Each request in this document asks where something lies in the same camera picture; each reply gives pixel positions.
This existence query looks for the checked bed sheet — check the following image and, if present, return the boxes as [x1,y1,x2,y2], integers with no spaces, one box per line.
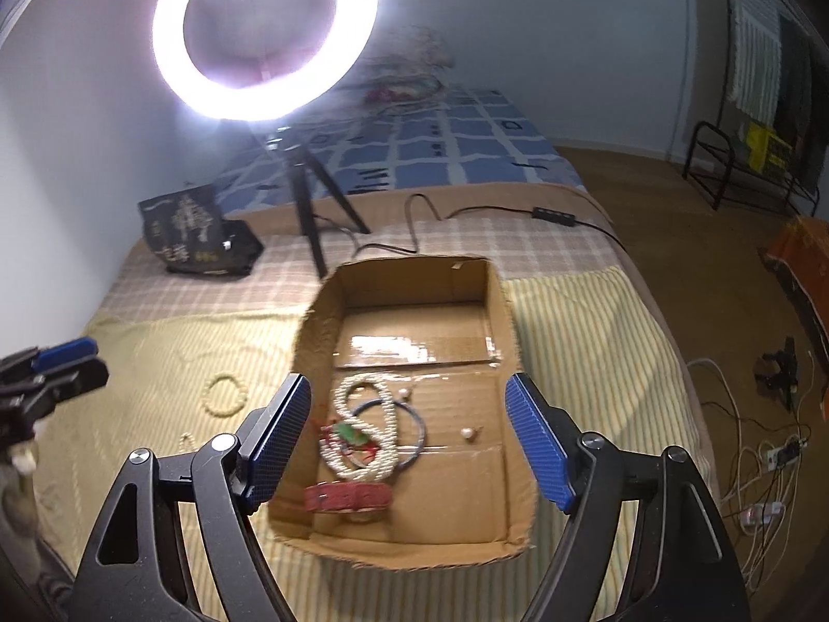
[83,182,628,333]

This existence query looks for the green pendant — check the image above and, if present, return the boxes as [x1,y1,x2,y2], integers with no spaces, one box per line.
[316,420,382,462]

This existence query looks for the blue checked quilt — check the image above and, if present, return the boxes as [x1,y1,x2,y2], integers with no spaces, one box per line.
[213,83,589,216]

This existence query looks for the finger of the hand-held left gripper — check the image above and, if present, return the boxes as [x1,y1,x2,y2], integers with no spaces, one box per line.
[0,337,99,378]
[0,359,110,417]

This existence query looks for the black printed bag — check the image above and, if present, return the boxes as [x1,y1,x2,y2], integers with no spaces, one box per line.
[137,184,264,277]

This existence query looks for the pile of clothes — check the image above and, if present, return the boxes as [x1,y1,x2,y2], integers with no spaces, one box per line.
[360,24,455,107]

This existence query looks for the long pearl necklace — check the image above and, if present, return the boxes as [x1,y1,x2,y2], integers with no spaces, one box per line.
[329,374,400,484]

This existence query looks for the yellow box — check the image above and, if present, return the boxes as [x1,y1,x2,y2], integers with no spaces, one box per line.
[744,122,790,175]

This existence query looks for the beige leaning board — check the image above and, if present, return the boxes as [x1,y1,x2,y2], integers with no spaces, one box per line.
[674,0,730,164]

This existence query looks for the black clothes rack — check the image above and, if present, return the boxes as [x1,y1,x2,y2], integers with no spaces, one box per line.
[682,0,829,214]

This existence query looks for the black stand on floor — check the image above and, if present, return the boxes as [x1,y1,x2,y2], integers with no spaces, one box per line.
[754,337,805,411]

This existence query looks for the dark hanging garments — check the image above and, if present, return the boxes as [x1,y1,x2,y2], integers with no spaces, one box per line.
[772,9,825,190]

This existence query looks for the orange patterned cloth covered box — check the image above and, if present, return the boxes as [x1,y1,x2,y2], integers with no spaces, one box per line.
[760,216,829,354]

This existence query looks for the red wide bracelet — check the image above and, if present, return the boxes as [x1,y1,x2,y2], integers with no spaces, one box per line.
[304,480,394,524]

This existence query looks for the white power strip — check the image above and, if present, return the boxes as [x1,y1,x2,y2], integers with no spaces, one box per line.
[760,439,809,470]

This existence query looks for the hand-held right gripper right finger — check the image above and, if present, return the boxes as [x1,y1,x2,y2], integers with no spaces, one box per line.
[505,372,752,622]

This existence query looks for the black mini tripod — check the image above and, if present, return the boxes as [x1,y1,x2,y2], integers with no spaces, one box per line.
[275,131,372,281]

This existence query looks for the cardboard box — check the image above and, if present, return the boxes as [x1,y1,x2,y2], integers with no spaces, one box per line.
[267,254,540,570]

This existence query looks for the white striped towel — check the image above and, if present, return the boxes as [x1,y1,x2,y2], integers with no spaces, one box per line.
[722,0,786,125]

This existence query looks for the black power cable with switch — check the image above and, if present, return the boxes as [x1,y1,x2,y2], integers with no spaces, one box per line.
[352,194,628,258]

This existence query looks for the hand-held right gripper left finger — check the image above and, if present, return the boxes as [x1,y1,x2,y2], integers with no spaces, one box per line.
[76,374,312,622]

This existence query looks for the round ring light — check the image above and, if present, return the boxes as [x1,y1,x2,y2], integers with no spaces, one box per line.
[152,0,380,123]

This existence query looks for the white cables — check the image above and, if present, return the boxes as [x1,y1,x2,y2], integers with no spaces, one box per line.
[685,355,818,592]

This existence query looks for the dark thin bangle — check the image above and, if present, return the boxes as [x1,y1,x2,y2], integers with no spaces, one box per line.
[350,398,427,469]

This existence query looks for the cream bead bracelet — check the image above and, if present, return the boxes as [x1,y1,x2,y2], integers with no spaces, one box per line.
[203,374,251,417]

